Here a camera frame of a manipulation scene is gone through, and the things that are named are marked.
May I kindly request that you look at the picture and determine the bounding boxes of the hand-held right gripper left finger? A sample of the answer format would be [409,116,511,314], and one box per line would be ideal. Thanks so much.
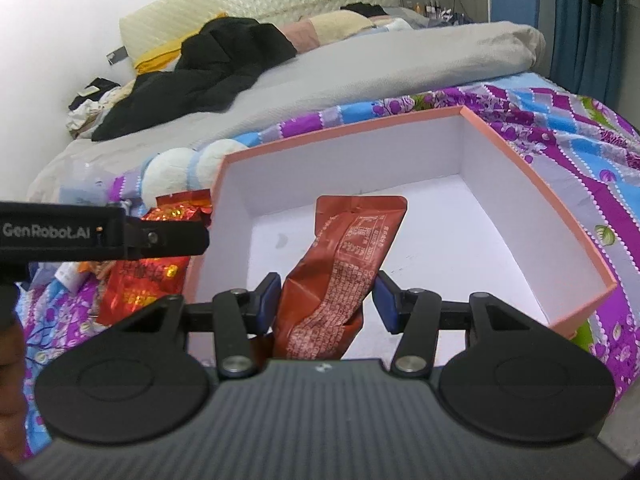
[111,272,282,381]

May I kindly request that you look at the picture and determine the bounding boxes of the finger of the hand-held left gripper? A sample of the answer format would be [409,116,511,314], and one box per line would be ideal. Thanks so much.
[125,216,211,261]

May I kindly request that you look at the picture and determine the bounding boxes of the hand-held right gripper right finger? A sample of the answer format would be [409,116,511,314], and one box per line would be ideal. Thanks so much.
[372,271,552,381]

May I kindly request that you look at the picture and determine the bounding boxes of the red and gold snack packet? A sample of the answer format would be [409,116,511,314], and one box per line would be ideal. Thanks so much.
[97,189,213,326]

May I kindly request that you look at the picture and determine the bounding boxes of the brown-red foil snack packet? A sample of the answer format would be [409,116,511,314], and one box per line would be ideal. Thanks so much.
[272,195,408,361]

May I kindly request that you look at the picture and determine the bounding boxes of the pink cardboard box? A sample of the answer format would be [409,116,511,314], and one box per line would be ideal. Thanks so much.
[186,105,618,361]

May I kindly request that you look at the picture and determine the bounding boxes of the person's left hand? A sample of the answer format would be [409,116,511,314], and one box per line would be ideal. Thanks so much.
[0,330,25,461]

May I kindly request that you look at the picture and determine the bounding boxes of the clear plastic bag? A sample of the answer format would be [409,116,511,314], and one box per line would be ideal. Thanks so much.
[50,160,121,207]

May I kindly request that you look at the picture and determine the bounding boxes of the white and blue plush toy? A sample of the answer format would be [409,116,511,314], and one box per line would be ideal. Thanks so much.
[142,137,246,206]

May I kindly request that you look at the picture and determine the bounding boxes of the pile of light clothes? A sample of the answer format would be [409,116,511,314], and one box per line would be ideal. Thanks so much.
[65,77,136,138]

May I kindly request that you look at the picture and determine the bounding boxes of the black clothing heap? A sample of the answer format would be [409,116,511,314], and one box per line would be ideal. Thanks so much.
[92,17,298,142]

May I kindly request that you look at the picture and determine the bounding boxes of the yellow cloth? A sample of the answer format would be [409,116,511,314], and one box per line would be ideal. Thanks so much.
[134,42,183,76]

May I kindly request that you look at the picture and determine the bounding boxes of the grey duvet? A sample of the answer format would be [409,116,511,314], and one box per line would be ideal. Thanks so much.
[27,21,546,201]

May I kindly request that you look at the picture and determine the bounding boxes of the pink pillow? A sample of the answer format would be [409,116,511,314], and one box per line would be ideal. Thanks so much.
[280,19,321,53]

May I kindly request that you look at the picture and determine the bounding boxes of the purple floral bed sheet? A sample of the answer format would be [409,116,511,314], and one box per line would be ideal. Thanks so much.
[15,72,640,456]

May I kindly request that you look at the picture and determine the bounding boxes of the cream pillow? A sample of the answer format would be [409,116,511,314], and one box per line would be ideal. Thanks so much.
[307,11,373,43]

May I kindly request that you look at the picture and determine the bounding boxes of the dark cloth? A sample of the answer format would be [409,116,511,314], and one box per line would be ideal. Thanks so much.
[340,2,391,20]

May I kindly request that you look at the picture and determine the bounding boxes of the row of small bottles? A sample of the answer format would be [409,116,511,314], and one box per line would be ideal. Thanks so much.
[405,0,468,26]

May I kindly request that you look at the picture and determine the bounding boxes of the blue curtain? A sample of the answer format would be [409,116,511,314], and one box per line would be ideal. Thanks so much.
[550,0,640,111]

